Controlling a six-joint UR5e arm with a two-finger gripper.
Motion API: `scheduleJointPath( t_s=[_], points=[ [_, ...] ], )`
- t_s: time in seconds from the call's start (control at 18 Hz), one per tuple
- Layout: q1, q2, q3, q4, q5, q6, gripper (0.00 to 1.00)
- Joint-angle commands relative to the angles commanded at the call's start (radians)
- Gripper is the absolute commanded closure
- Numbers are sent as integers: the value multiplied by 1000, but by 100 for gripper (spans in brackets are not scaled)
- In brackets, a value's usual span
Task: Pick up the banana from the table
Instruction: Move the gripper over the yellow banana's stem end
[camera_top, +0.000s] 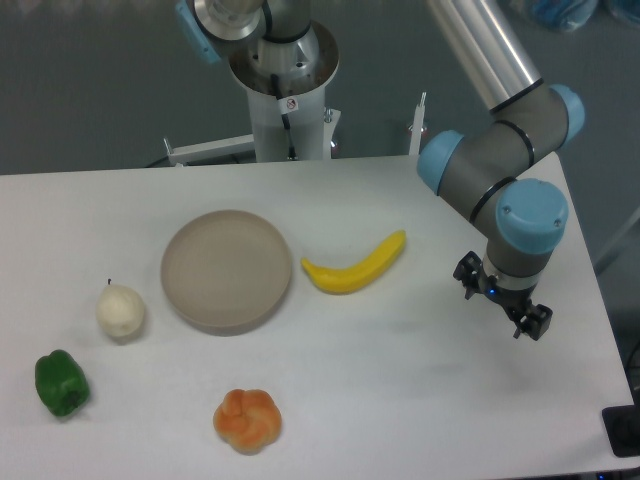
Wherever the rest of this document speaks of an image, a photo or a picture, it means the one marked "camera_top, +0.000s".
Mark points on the white pear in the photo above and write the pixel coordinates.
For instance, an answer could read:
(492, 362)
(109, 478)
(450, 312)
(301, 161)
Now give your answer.
(120, 312)

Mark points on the white metal base bracket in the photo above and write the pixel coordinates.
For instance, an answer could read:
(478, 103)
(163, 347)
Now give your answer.
(209, 151)

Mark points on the black device at table corner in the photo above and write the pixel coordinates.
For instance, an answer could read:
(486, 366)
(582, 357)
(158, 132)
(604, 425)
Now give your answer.
(622, 428)

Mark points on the yellow banana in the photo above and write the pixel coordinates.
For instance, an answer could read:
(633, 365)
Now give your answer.
(350, 279)

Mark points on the white upright post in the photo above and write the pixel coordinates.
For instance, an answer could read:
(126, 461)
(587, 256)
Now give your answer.
(418, 125)

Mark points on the green bell pepper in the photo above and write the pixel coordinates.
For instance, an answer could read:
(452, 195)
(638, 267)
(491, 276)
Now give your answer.
(61, 383)

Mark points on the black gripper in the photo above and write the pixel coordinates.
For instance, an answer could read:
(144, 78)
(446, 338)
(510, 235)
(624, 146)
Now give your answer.
(511, 293)

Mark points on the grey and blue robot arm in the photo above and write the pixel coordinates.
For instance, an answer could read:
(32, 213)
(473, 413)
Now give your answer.
(481, 177)

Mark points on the beige round plate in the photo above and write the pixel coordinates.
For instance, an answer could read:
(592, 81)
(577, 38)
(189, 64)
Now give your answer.
(226, 272)

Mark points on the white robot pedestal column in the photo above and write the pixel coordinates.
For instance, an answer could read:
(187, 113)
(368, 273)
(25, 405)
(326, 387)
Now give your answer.
(285, 85)

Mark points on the orange knotted bread roll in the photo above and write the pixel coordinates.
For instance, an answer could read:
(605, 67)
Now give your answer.
(248, 420)

